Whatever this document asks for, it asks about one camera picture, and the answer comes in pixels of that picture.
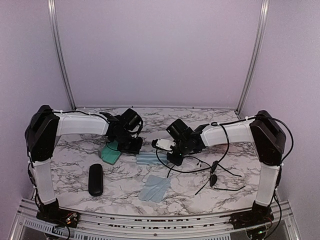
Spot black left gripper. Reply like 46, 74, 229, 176
112, 130, 143, 154

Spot grey marbled glasses case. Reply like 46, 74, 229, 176
98, 141, 122, 166

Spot light blue cleaning cloth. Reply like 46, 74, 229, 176
136, 152, 168, 165

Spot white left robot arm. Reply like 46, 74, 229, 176
24, 105, 144, 223

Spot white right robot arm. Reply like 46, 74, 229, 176
164, 110, 287, 224

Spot black rimless sunglasses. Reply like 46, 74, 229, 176
194, 161, 246, 196

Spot black glasses case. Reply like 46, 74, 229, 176
88, 163, 103, 197

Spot light blue cloth front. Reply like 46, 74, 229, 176
138, 174, 171, 203

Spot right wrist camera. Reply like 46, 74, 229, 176
151, 138, 176, 152

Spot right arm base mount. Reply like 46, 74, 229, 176
229, 197, 275, 230

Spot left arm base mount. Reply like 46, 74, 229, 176
36, 199, 80, 228

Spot aluminium front rail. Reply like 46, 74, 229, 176
8, 198, 301, 240

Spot aluminium frame post left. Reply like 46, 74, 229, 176
47, 0, 77, 110

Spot aluminium frame post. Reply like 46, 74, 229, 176
47, 0, 77, 110
236, 0, 270, 115

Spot aluminium frame post right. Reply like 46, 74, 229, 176
236, 0, 270, 115

